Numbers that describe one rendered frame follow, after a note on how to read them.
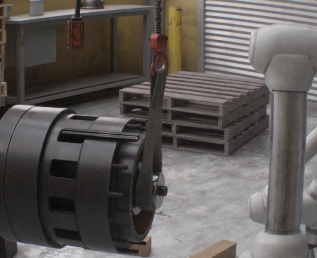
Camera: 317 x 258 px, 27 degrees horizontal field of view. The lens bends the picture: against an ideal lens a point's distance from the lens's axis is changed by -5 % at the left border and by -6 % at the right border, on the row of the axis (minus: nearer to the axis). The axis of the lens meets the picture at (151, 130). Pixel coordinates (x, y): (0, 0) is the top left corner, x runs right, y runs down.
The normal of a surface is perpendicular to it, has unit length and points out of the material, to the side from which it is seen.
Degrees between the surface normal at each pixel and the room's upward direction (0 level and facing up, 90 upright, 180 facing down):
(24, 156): 56
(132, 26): 90
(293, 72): 86
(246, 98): 90
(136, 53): 90
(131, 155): 36
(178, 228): 0
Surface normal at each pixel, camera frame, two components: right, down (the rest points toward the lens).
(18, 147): -0.20, -0.45
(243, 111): 0.87, 0.13
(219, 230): 0.00, -0.97
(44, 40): 0.74, 0.18
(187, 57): -0.66, 0.18
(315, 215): -0.16, 0.28
